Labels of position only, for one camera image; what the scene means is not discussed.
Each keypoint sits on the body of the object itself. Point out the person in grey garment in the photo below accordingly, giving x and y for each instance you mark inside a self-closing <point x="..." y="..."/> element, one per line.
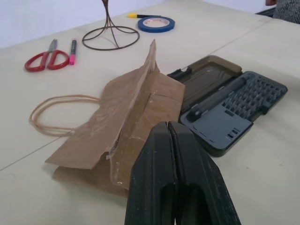
<point x="284" y="10"/>

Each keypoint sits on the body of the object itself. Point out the blue tape roll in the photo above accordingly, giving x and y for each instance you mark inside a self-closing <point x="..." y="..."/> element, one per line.
<point x="155" y="24"/>

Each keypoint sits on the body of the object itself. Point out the grey tool case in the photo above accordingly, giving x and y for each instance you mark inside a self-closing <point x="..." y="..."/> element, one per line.
<point x="234" y="103"/>

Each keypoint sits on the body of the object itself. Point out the yellow tipped black marker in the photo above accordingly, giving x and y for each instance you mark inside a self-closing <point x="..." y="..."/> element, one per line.
<point x="143" y="16"/>

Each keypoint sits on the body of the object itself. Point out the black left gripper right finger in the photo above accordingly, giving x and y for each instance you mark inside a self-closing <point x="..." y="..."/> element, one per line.
<point x="199" y="173"/>

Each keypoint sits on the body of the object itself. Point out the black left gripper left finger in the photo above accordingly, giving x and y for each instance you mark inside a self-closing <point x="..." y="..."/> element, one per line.
<point x="150" y="173"/>

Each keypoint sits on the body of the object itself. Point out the brown paper bag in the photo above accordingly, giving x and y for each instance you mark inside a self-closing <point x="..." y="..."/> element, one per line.
<point x="122" y="122"/>

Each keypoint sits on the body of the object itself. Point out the pink tipped black marker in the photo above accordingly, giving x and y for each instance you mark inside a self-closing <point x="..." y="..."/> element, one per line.
<point x="73" y="52"/>

